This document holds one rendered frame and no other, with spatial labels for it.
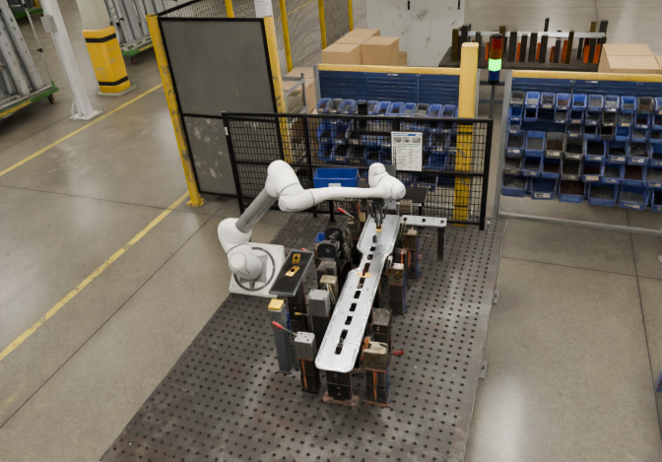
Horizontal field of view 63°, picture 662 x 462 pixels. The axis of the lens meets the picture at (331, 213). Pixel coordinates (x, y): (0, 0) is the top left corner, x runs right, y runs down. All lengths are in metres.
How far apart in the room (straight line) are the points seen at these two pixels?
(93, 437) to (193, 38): 3.35
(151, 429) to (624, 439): 2.67
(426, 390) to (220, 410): 1.04
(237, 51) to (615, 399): 3.94
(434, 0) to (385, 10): 0.82
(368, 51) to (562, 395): 5.05
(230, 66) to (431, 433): 3.63
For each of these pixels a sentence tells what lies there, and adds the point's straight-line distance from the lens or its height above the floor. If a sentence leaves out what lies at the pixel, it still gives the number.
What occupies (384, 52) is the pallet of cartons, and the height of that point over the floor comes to 0.95.
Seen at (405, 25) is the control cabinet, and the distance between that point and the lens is 9.55.
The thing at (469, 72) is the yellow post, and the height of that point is 1.84.
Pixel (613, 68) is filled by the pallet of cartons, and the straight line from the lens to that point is 5.44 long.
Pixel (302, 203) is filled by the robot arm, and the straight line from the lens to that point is 2.99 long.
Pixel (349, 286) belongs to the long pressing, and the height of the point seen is 1.00.
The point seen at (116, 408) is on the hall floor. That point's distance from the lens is 4.17.
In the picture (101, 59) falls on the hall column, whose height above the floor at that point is 0.63.
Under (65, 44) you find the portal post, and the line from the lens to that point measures 9.36.
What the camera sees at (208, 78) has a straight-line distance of 5.36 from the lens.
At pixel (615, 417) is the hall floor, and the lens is 3.96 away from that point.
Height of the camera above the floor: 2.93
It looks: 32 degrees down
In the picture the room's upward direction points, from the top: 5 degrees counter-clockwise
